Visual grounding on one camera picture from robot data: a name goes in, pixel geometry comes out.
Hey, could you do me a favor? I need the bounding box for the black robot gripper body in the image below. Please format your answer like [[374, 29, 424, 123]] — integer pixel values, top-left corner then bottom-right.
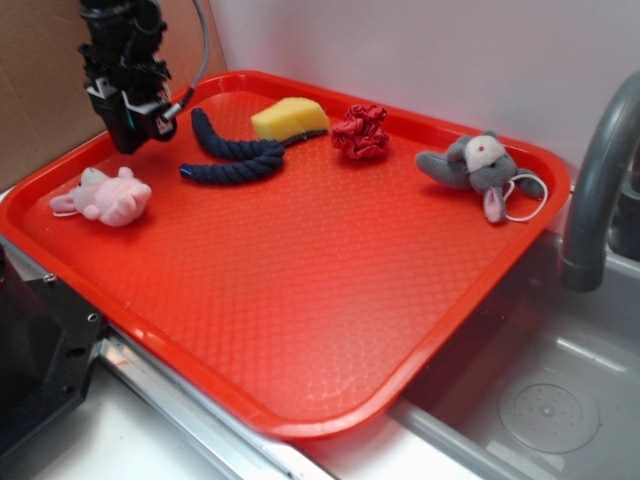
[[79, 1, 170, 107]]

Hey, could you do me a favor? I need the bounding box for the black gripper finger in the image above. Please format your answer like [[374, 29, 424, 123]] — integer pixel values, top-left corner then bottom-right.
[[86, 79, 143, 155], [142, 99, 177, 142]]

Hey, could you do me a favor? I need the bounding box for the brown cardboard panel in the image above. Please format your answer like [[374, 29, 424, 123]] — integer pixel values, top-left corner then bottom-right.
[[1, 1, 226, 190]]

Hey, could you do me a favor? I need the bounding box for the pink plush pig toy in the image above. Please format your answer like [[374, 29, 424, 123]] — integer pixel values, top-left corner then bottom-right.
[[49, 167, 152, 227]]

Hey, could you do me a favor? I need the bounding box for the yellow sponge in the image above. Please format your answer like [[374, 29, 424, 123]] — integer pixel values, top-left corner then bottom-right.
[[251, 97, 331, 143]]

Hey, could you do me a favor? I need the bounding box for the red plastic tray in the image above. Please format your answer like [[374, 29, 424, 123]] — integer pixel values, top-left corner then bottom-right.
[[0, 70, 573, 441]]

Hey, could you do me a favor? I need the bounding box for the red fabric scrunchie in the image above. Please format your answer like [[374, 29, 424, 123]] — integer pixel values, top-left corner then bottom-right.
[[330, 104, 389, 159]]

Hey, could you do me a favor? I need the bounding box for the grey plush mouse toy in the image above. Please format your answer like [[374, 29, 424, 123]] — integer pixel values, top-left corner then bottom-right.
[[415, 131, 549, 224]]

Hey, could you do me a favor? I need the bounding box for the grey toy faucet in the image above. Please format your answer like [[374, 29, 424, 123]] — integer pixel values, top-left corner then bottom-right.
[[558, 73, 639, 292]]

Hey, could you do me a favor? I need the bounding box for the grey toy sink basin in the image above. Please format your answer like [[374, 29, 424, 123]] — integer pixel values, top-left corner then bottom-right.
[[390, 234, 639, 479]]

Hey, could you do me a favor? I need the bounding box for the grey braided cable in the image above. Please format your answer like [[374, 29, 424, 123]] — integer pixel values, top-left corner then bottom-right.
[[162, 0, 211, 122]]

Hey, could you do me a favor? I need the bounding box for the navy blue twisted rope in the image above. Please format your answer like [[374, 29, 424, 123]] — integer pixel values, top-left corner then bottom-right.
[[179, 107, 287, 186]]

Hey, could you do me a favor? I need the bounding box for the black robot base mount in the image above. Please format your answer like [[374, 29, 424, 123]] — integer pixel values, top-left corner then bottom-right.
[[1, 252, 106, 464]]

